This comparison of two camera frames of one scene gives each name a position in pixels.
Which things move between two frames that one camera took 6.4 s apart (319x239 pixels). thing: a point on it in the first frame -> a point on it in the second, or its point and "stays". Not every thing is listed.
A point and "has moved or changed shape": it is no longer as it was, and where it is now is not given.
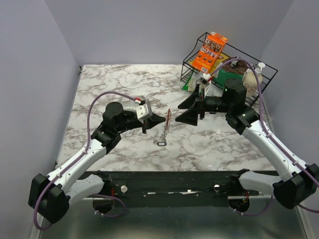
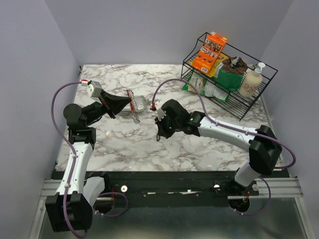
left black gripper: x=152 y=122 -> x=112 y=103
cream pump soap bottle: x=250 y=81 stays
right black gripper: x=190 y=116 -> x=162 y=131
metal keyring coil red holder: x=163 y=137 has moved or changed shape
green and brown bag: x=235 y=68 stays
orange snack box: x=210 y=53 stays
